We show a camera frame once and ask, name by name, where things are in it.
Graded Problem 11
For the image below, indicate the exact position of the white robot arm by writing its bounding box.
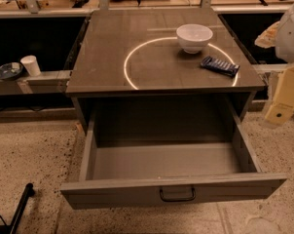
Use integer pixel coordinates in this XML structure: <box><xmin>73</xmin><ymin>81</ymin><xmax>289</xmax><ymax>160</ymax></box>
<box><xmin>255</xmin><ymin>3</ymin><xmax>294</xmax><ymax>127</ymax></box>

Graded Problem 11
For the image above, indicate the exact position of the dark grey drawer cabinet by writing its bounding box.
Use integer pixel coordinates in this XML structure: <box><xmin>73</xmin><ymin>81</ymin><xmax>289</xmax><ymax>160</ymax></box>
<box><xmin>66</xmin><ymin>8</ymin><xmax>264</xmax><ymax>127</ymax></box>

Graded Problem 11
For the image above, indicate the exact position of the white ceramic bowl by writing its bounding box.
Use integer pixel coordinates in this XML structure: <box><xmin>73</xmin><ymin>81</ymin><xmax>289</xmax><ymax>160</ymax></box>
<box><xmin>176</xmin><ymin>24</ymin><xmax>213</xmax><ymax>54</ymax></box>

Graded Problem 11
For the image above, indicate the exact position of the black stand leg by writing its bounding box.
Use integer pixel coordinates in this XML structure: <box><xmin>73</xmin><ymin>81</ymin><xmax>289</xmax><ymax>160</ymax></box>
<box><xmin>0</xmin><ymin>183</ymin><xmax>35</xmax><ymax>234</ymax></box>

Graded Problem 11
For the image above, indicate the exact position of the white paper cup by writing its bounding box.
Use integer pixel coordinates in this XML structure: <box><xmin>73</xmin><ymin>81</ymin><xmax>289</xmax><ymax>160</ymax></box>
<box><xmin>20</xmin><ymin>56</ymin><xmax>41</xmax><ymax>76</ymax></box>

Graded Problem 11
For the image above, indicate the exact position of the dark blue snack packet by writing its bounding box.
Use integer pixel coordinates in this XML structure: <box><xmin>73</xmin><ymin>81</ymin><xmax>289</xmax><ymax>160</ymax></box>
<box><xmin>201</xmin><ymin>56</ymin><xmax>239</xmax><ymax>77</ymax></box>

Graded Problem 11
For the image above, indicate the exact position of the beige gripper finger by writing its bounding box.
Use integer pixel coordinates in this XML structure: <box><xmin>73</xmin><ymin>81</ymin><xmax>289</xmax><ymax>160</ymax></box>
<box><xmin>264</xmin><ymin>64</ymin><xmax>294</xmax><ymax>126</ymax></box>
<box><xmin>254</xmin><ymin>21</ymin><xmax>279</xmax><ymax>49</ymax></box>

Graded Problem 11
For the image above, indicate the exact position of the grey top drawer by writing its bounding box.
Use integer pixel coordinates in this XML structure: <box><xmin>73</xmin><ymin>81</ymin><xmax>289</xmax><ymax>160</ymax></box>
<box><xmin>61</xmin><ymin>105</ymin><xmax>286</xmax><ymax>209</ymax></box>

